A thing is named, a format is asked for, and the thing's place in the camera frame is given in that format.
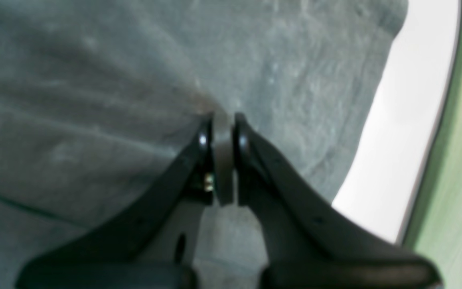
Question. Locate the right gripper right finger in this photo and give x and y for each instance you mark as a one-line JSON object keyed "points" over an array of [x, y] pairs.
{"points": [[309, 244]]}

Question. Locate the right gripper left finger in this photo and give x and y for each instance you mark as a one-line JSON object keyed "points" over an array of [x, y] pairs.
{"points": [[149, 245]]}

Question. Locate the dark grey t-shirt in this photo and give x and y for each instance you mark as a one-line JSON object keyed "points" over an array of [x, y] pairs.
{"points": [[98, 96]]}

